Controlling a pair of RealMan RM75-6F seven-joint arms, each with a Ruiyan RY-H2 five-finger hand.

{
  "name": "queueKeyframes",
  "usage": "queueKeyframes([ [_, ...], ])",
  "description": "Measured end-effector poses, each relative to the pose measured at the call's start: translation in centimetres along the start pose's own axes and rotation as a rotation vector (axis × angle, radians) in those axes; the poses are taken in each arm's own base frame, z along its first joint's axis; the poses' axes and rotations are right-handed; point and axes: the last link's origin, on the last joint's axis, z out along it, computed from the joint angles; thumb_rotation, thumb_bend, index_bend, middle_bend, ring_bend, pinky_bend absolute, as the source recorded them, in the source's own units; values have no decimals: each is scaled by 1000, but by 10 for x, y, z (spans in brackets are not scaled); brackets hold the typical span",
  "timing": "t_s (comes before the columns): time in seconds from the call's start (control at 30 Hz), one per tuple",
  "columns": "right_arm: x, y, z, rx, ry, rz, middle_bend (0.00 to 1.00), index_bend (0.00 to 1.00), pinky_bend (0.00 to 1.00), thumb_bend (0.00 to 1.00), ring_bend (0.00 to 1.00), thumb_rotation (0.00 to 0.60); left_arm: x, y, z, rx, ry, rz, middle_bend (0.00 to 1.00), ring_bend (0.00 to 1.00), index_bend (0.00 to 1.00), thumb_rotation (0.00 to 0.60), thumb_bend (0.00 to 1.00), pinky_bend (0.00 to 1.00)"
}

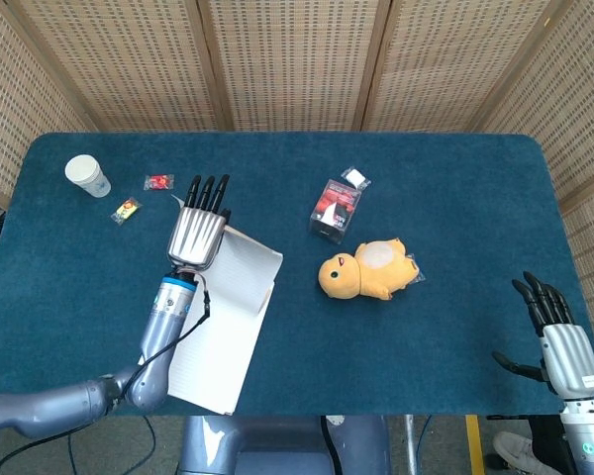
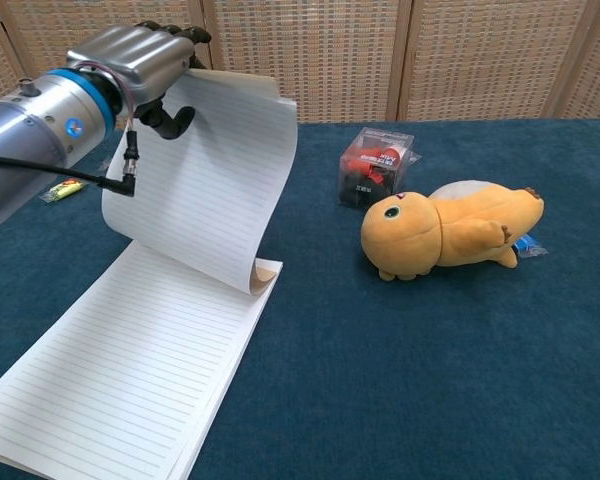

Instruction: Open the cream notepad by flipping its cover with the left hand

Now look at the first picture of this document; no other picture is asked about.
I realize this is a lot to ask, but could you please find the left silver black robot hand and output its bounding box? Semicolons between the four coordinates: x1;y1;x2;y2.
166;173;233;272

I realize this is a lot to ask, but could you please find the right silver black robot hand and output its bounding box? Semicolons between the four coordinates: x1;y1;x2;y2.
492;270;594;400

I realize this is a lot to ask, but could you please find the yellow notepad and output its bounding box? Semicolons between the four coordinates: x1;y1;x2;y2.
166;193;284;416

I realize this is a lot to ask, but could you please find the red wrapped candy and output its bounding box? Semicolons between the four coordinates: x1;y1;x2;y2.
143;172;175;192

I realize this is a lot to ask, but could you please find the yellow green wrapped candy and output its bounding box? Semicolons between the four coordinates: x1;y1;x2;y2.
110;196;144;225

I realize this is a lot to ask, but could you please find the white shoe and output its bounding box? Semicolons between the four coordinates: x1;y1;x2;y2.
492;430;555;475

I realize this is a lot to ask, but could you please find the white paper cup stack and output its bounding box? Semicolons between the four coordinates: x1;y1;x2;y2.
63;153;113;199

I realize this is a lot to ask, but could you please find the clear box with red toy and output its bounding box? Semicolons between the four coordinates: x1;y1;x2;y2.
308;177;366;245

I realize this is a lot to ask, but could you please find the blue table cloth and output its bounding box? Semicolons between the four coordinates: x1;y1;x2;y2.
0;131;594;417

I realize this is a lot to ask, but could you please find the white wrapped candy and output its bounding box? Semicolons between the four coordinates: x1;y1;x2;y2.
340;165;372;190

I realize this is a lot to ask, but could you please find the yellow plush toy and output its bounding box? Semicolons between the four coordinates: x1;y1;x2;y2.
318;237;421;302

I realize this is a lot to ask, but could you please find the metal table leg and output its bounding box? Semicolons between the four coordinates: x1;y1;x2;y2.
403;414;420;475

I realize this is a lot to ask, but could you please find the woven folding screen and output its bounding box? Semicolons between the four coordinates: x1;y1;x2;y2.
0;0;594;347

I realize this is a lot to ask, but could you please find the grey-blue robot torso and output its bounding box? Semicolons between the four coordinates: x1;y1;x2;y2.
177;414;392;475

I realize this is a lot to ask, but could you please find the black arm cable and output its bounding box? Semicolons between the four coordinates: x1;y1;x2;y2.
121;272;213;401

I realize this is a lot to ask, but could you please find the black floor cable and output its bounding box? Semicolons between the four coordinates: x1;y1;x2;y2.
0;415;157;475

